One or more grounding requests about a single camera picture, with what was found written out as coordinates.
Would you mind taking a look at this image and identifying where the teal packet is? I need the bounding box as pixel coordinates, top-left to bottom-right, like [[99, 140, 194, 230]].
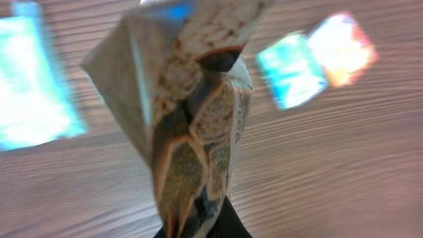
[[1, 1, 88, 151]]

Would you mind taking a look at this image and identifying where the orange tissue pack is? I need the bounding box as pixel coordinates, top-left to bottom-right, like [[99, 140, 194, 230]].
[[307, 11, 379, 87]]

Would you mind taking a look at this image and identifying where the beige paper pouch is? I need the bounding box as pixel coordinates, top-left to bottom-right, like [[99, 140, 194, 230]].
[[81, 0, 272, 237]]

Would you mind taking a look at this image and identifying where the teal tissue pack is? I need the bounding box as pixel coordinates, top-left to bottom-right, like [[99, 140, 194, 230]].
[[256, 31, 328, 110]]

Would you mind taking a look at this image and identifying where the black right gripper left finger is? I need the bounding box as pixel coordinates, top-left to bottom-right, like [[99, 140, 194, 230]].
[[153, 227, 167, 238]]

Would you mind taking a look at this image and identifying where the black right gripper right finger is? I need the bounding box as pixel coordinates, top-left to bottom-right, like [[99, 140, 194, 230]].
[[211, 197, 252, 238]]

